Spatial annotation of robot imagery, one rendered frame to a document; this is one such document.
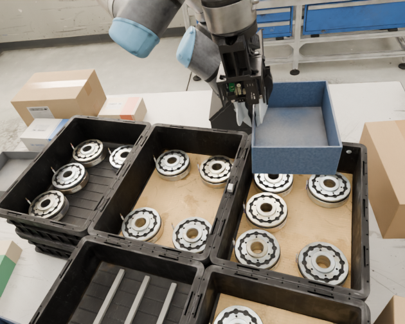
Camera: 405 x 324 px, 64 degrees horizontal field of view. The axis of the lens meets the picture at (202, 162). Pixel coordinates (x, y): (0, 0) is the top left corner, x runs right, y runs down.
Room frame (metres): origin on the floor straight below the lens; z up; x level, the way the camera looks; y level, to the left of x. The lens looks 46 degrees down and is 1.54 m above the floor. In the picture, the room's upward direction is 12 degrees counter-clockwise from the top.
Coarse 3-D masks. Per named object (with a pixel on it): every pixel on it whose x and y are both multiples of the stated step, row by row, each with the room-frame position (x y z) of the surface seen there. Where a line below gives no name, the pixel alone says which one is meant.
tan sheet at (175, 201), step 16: (192, 160) 0.71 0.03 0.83; (192, 176) 0.64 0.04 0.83; (144, 192) 0.62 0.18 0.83; (160, 192) 0.61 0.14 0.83; (176, 192) 0.59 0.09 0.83; (192, 192) 0.58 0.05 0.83; (208, 192) 0.57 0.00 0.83; (160, 208) 0.55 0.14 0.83; (176, 208) 0.54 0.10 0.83; (192, 208) 0.53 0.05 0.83; (208, 208) 0.52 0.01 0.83; (176, 224) 0.49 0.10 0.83; (160, 240) 0.45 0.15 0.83
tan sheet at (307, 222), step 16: (304, 176) 0.56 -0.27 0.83; (256, 192) 0.54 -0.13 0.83; (304, 192) 0.50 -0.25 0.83; (288, 208) 0.47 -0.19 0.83; (304, 208) 0.46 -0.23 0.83; (320, 208) 0.45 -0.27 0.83; (336, 208) 0.44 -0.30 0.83; (240, 224) 0.45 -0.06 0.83; (288, 224) 0.42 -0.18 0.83; (304, 224) 0.41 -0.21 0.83; (320, 224) 0.40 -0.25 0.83; (336, 224) 0.39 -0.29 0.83; (288, 240) 0.38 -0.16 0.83; (304, 240) 0.37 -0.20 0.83; (320, 240) 0.36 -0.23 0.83; (336, 240) 0.35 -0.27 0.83; (288, 256) 0.34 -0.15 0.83; (288, 272) 0.30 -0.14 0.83
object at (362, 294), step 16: (352, 144) 0.55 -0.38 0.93; (240, 160) 0.57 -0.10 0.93; (240, 176) 0.52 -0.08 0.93; (224, 224) 0.39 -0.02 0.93; (368, 224) 0.32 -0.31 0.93; (368, 240) 0.29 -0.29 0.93; (368, 256) 0.26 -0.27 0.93; (256, 272) 0.27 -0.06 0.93; (272, 272) 0.27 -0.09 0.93; (368, 272) 0.23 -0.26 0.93; (320, 288) 0.22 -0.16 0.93; (336, 288) 0.21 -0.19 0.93; (368, 288) 0.20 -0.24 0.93
